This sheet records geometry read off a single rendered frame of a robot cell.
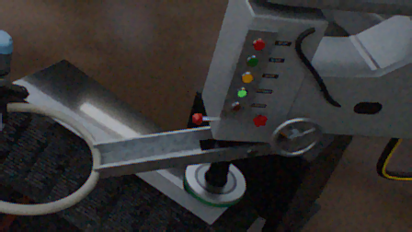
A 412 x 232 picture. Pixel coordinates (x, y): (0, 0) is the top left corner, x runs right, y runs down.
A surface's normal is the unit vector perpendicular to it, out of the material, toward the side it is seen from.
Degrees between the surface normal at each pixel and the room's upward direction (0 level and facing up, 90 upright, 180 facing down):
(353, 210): 0
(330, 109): 90
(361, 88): 90
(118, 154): 16
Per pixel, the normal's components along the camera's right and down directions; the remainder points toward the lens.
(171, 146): -0.12, -0.74
